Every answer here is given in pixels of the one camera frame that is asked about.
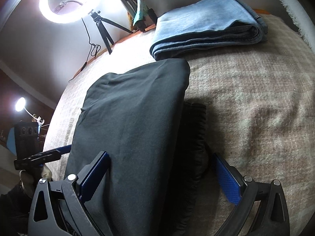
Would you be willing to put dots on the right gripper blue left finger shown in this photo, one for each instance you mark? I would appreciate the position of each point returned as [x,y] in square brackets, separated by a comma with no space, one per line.
[91,175]

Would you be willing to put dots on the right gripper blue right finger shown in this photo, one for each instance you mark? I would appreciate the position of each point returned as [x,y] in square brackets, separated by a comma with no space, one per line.
[230,181]

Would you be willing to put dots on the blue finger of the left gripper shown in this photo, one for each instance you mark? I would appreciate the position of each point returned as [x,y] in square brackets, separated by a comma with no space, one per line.
[61,149]

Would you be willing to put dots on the dark green pants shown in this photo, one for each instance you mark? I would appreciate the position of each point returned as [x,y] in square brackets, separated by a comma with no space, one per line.
[153,137]

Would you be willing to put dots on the left gloved hand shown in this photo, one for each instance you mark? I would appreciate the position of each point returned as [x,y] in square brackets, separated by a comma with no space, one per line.
[29,178]

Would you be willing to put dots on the white clip lamp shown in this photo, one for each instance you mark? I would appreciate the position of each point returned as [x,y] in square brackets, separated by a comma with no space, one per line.
[20,105]

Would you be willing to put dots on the beige checkered bed blanket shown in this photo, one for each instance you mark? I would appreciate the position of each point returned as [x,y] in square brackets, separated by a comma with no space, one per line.
[260,115]

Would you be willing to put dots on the black tripod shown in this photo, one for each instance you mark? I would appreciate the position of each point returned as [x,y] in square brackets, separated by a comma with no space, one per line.
[107,39]

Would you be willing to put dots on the teal hanging cloth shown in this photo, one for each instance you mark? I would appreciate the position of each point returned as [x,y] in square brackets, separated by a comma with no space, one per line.
[142,11]

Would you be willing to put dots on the folded blue jeans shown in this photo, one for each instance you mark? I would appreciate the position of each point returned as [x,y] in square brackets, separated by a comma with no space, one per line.
[204,25]

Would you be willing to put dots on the ring light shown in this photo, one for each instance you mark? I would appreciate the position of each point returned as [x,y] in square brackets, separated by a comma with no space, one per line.
[70,11]

